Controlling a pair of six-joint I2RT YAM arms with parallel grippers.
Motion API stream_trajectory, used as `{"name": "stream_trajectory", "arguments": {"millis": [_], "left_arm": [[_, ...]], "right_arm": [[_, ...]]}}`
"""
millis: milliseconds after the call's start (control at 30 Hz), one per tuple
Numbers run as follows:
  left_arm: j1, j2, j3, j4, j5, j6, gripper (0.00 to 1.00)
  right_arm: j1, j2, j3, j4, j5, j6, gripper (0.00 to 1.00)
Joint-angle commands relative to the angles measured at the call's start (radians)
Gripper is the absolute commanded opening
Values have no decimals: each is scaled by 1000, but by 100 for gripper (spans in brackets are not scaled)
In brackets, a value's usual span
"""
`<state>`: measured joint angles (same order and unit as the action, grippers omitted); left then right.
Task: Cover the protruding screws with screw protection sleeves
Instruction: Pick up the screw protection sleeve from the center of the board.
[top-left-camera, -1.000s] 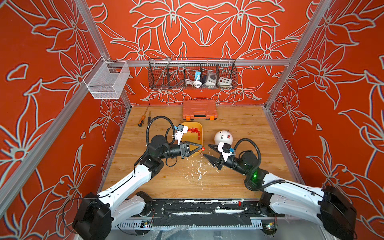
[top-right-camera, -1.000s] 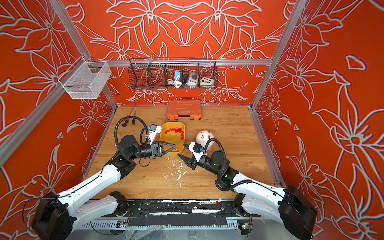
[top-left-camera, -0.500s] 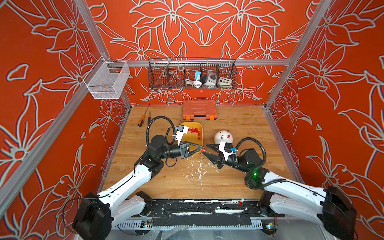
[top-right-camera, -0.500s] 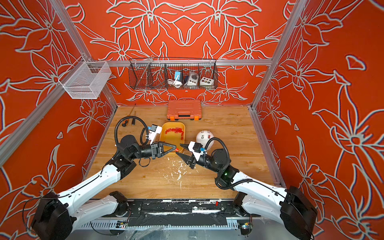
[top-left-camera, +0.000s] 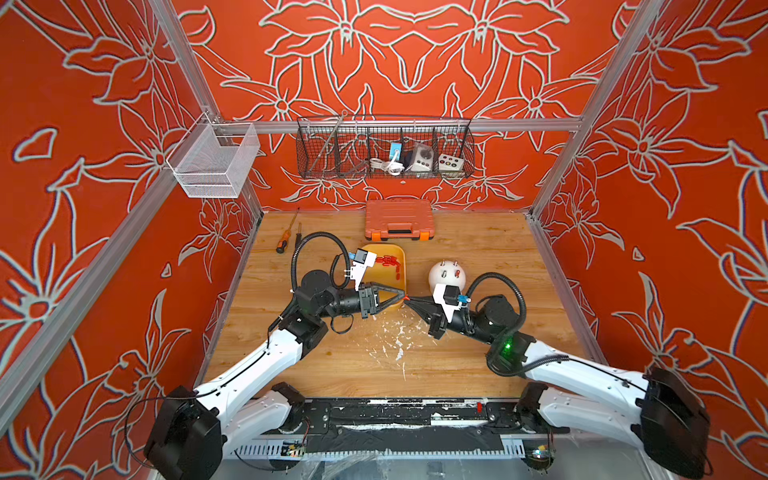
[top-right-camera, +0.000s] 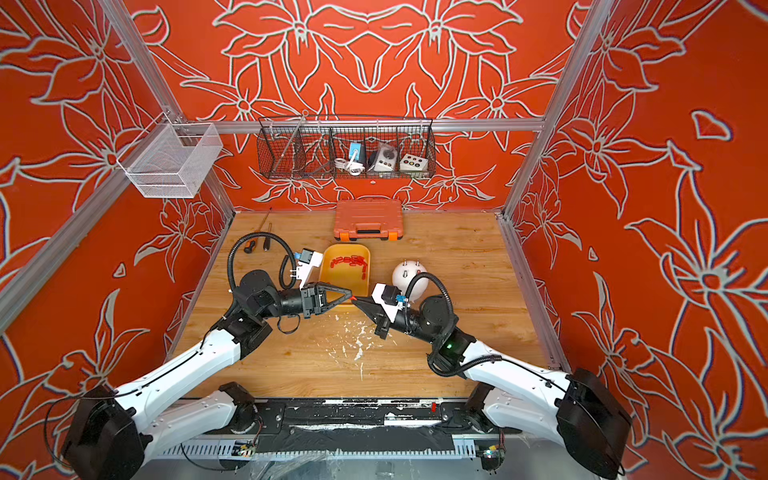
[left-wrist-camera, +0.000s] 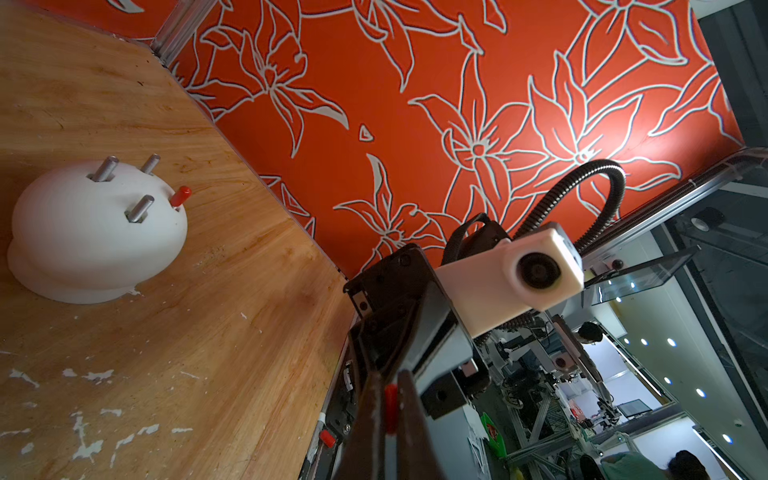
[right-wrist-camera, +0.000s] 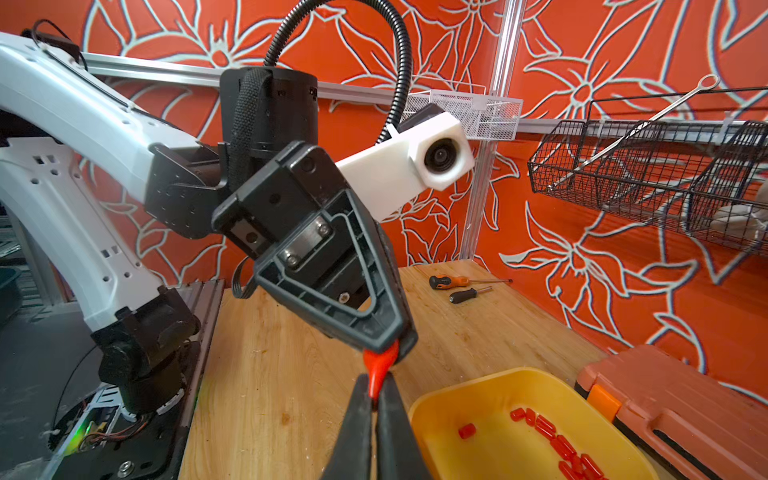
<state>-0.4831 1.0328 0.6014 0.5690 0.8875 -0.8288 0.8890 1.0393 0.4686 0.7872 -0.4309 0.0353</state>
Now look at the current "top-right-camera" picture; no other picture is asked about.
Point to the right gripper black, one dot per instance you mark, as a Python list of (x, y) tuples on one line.
[(374, 310)]

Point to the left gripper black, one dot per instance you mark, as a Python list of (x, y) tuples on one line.
[(314, 302)]

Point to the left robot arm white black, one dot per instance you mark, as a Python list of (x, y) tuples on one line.
[(114, 432)]

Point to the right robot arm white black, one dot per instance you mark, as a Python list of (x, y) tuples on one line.
[(574, 410)]

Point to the red sleeves pile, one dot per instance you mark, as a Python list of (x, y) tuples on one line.
[(352, 261)]

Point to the white dome screw fixture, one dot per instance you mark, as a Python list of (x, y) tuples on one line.
[(402, 280)]

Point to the yellow plastic tray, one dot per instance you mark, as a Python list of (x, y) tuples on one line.
[(343, 275)]

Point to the orange tool case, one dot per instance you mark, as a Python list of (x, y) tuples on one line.
[(368, 219)]

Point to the white round dial device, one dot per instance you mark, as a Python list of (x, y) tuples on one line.
[(385, 159)]

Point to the white button box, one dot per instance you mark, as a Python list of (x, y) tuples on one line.
[(411, 164)]

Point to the blue white small box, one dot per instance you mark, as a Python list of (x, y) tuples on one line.
[(355, 152)]

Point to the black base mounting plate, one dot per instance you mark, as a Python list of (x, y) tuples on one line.
[(367, 425)]

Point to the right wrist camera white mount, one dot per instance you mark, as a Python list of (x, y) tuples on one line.
[(390, 298)]

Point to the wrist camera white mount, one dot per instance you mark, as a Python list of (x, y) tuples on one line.
[(306, 261), (390, 298)]

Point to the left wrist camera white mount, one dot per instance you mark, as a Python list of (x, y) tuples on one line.
[(306, 261)]

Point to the black handled screwdriver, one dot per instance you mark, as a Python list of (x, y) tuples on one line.
[(267, 240)]

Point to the orange handled screwdriver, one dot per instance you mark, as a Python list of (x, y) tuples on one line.
[(251, 245)]

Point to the black wire wall basket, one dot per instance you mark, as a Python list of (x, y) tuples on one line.
[(312, 147)]

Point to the clear acrylic wall box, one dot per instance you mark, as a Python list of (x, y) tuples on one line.
[(172, 162)]

